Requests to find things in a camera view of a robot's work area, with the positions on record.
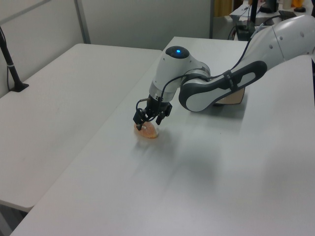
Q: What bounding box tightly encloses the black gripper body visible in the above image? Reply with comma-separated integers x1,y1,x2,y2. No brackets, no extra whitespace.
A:
144,96,173,118

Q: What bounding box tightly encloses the brown square ceramic plate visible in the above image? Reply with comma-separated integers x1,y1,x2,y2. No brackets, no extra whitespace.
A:
213,87,247,107

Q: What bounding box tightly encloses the black camera stand pole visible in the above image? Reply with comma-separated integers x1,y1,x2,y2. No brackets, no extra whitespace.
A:
0,26,30,93

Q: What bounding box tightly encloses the black monitor stand pole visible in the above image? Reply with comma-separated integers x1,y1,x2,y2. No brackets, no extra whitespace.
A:
250,0,259,34

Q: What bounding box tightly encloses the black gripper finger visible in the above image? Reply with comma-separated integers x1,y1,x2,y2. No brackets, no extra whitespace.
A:
156,104,173,125
133,109,149,131

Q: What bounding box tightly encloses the white background desk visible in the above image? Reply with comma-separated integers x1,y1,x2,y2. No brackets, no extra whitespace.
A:
230,0,315,41

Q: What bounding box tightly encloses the orange plush toy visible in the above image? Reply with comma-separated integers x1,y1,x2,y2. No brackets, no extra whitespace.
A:
133,122,158,139

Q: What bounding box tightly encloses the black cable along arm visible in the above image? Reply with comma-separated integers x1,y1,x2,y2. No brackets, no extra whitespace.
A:
135,14,283,116

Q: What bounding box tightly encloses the black box under desk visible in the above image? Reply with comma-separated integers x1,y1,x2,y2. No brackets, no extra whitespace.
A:
235,24,250,41

